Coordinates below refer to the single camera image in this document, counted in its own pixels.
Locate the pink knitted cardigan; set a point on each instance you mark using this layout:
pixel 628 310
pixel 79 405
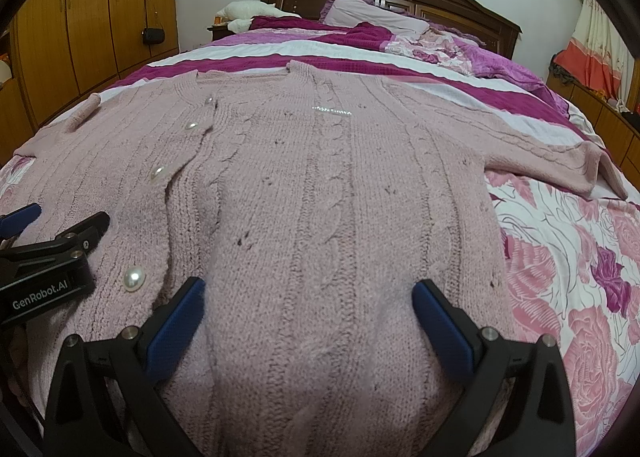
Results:
pixel 310 202

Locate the pink pillow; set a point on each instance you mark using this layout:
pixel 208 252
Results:
pixel 350 13

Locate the wooden wardrobe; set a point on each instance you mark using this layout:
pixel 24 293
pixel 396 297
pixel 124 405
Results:
pixel 55 52

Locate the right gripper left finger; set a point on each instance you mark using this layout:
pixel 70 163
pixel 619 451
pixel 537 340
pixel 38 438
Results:
pixel 97 386

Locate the pink floral striped bedspread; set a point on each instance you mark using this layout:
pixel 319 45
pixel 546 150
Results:
pixel 571 261

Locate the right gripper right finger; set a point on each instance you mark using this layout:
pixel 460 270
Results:
pixel 538 419

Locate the black bag on wardrobe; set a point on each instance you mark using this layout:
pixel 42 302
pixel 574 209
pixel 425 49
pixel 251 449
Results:
pixel 153 36

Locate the white plush toy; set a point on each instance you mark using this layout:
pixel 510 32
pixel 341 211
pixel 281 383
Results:
pixel 238 15

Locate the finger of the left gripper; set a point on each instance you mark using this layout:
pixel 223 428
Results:
pixel 83 236
pixel 14 223

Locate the dark wooden nightstand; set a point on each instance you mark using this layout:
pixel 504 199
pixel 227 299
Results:
pixel 219 31

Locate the orange white curtain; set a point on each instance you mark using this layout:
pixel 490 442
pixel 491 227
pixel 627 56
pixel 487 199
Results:
pixel 597 56

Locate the wooden side cabinet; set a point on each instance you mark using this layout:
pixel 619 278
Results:
pixel 619 137

